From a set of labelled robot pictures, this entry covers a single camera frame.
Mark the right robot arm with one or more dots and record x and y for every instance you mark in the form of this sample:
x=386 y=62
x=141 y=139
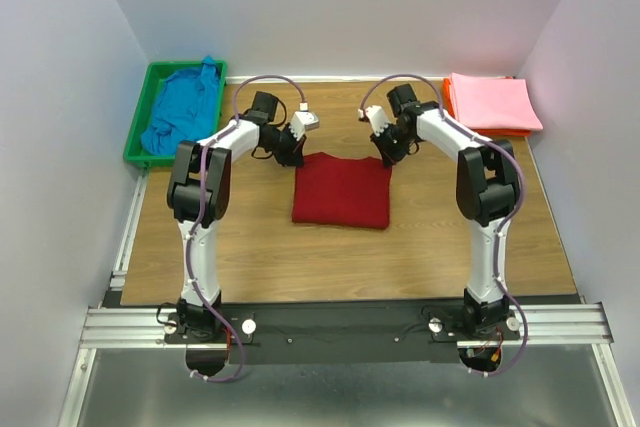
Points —
x=489 y=191

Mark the pink folded t-shirt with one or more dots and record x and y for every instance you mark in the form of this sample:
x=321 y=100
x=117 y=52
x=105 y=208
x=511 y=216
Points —
x=487 y=103

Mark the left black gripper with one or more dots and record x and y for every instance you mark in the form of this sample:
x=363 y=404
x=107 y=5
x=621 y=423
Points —
x=291 y=151

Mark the red t-shirt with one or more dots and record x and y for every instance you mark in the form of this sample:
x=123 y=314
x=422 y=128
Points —
x=342 y=192

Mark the orange folded t-shirt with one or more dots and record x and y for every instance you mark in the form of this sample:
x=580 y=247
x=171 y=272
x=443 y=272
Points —
x=447 y=91

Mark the green plastic bin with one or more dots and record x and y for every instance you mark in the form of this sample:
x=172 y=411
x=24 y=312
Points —
x=156 y=74

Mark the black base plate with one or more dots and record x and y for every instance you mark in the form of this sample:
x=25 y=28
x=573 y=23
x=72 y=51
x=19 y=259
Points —
x=432 y=330

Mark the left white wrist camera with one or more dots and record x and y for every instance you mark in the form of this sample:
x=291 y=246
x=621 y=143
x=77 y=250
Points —
x=303 y=122

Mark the blue t-shirt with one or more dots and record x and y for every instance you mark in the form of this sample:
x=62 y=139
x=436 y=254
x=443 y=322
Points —
x=184 y=110

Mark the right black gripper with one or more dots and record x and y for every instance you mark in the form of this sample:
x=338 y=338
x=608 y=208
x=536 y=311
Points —
x=387 y=148

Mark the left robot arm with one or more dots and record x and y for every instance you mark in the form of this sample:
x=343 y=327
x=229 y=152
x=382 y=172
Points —
x=198 y=195

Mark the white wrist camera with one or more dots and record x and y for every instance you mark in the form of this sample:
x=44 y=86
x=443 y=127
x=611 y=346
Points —
x=303 y=122
x=376 y=117

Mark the aluminium frame rail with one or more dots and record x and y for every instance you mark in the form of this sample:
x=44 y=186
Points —
x=136 y=328

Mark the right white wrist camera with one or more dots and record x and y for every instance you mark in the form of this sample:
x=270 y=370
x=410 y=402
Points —
x=376 y=117

